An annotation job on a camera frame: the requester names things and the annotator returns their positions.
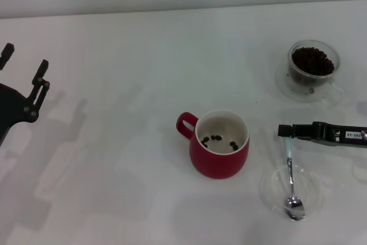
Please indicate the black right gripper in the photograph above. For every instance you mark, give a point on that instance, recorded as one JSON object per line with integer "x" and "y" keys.
{"x": 344, "y": 136}

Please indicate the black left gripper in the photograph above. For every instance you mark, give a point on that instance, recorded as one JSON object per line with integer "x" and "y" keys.
{"x": 11, "y": 107}

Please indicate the red ceramic mug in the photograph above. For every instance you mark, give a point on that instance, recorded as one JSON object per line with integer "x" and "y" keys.
{"x": 218, "y": 164}

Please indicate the coffee beans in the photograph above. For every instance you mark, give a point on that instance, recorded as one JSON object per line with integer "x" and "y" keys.
{"x": 216, "y": 137}

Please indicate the clear glass saucer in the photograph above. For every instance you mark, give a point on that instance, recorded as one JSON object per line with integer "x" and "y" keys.
{"x": 272, "y": 193}
{"x": 282, "y": 84}

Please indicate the coffee bean pile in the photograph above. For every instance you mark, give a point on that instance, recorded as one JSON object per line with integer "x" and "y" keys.
{"x": 312, "y": 61}

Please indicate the clear double-wall glass cup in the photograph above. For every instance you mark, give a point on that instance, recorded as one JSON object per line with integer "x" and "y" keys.
{"x": 292, "y": 76}

